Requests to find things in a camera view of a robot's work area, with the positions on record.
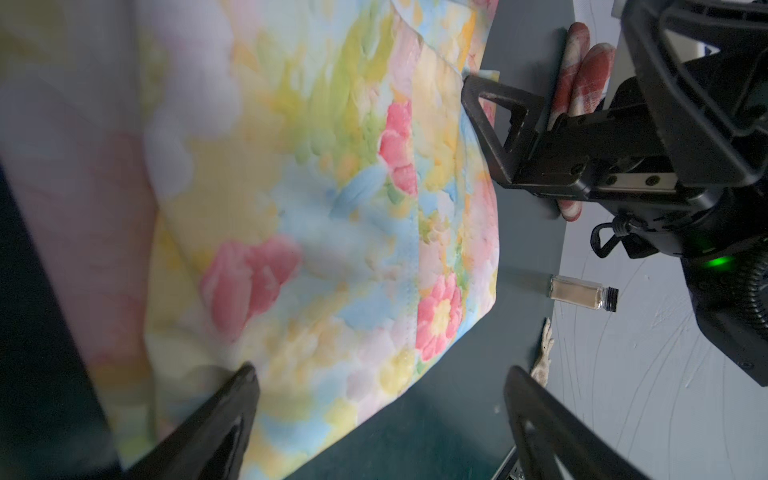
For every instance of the beige work glove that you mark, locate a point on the beige work glove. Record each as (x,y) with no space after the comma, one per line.
(541,367)

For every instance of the red plaid skirt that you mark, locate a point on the red plaid skirt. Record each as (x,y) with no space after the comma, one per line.
(583,75)

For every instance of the floral yellow skirt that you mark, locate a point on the floral yellow skirt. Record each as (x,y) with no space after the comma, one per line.
(293,185)

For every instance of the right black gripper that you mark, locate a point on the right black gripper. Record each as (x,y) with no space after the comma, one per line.
(660,132)

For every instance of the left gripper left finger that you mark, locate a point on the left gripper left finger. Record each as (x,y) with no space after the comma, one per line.
(212,442)

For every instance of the small jar black lid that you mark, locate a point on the small jar black lid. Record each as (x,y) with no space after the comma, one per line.
(583,293)

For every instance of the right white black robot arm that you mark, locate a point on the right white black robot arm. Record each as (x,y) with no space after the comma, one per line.
(728,291)

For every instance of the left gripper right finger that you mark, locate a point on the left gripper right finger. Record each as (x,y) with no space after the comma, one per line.
(550,440)

